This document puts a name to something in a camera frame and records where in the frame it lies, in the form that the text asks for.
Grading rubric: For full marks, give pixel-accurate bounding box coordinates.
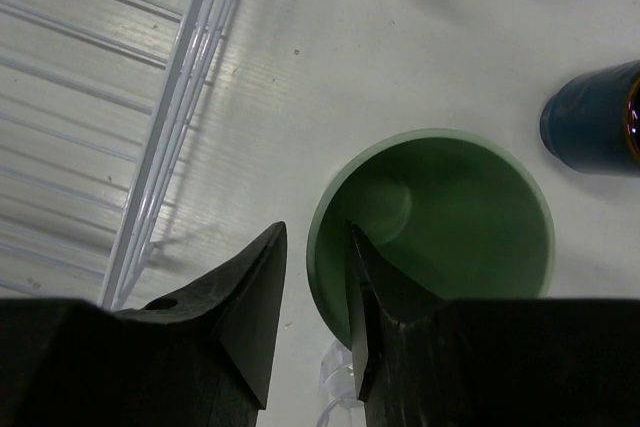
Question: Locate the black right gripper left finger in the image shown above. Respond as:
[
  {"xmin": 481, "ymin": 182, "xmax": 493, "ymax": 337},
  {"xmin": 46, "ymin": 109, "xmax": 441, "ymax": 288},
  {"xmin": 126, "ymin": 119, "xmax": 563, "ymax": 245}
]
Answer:
[{"xmin": 117, "ymin": 221, "xmax": 287, "ymax": 426}]

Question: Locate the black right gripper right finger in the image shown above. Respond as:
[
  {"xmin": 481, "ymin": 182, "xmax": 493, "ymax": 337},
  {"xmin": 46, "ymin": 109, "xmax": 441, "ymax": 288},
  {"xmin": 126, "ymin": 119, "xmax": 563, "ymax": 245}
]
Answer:
[{"xmin": 345, "ymin": 222, "xmax": 450, "ymax": 426}]

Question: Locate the light green plastic cup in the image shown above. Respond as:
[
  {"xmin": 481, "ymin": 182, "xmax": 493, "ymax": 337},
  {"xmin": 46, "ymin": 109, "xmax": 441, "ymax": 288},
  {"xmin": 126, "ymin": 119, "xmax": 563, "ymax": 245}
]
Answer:
[{"xmin": 306, "ymin": 128, "xmax": 555, "ymax": 345}]

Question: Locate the small clear glass cup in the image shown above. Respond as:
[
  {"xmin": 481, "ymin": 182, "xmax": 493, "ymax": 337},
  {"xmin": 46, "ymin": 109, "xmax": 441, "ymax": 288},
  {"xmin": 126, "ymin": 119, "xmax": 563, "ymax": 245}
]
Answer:
[{"xmin": 316, "ymin": 341, "xmax": 366, "ymax": 427}]

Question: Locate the dark blue mug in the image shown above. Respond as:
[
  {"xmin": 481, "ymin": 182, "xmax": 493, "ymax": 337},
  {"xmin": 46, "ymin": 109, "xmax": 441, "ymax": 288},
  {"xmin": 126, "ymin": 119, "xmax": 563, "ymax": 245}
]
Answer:
[{"xmin": 539, "ymin": 61, "xmax": 639, "ymax": 177}]

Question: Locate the clear wire dish rack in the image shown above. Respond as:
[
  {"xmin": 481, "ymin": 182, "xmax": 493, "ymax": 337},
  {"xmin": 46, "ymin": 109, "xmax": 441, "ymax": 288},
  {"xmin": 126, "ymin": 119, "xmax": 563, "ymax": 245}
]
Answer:
[{"xmin": 1, "ymin": 0, "xmax": 237, "ymax": 309}]

